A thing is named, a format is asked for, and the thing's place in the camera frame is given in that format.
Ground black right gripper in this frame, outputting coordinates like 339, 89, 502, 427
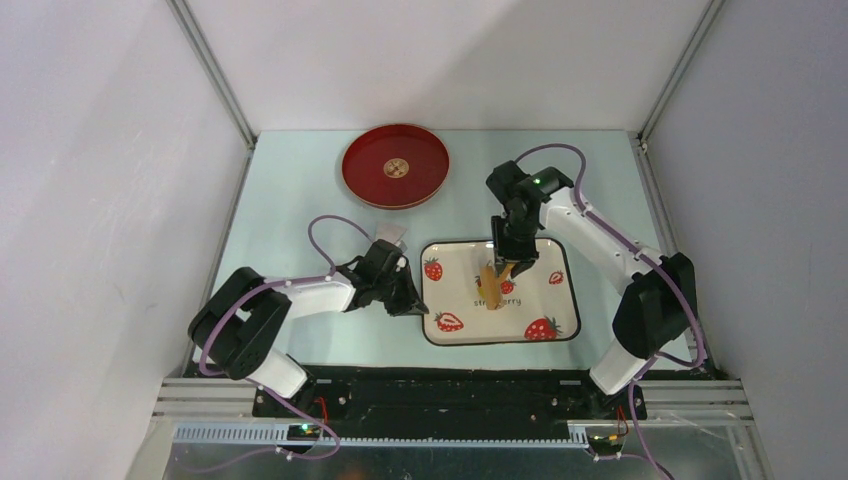
491, 213, 539, 279

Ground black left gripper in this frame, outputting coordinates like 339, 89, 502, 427
375, 264, 428, 317

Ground strawberry print tray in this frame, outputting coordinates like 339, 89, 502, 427
421, 239, 581, 346

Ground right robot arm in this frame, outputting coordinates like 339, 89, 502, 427
486, 161, 697, 418

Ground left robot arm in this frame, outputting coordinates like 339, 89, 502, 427
187, 239, 429, 417

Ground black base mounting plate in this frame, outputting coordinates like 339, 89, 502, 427
182, 360, 720, 442

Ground red round plate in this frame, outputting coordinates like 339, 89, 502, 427
340, 124, 451, 210

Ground aluminium frame rail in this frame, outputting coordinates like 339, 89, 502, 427
151, 379, 754, 449

